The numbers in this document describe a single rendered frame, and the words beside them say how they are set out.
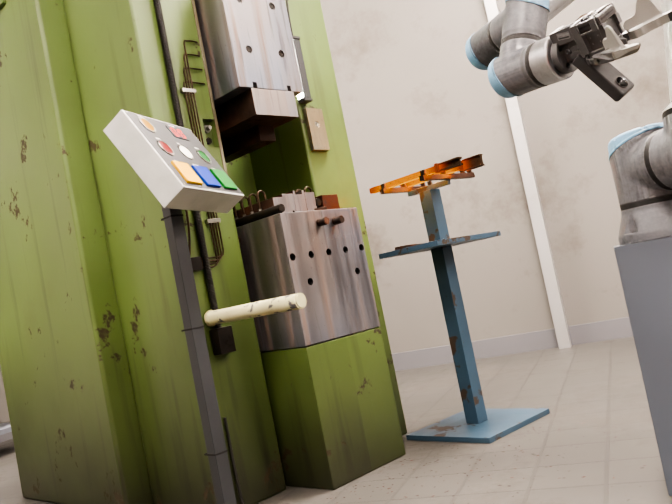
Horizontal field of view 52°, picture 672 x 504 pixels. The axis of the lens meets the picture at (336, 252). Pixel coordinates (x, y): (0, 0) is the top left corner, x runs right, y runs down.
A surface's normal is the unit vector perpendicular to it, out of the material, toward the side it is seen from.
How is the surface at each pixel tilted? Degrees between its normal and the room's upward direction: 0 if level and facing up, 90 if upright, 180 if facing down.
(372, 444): 90
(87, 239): 90
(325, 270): 90
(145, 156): 90
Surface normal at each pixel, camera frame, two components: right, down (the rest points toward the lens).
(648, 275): -0.37, 0.02
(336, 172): 0.70, -0.18
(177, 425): -0.69, 0.10
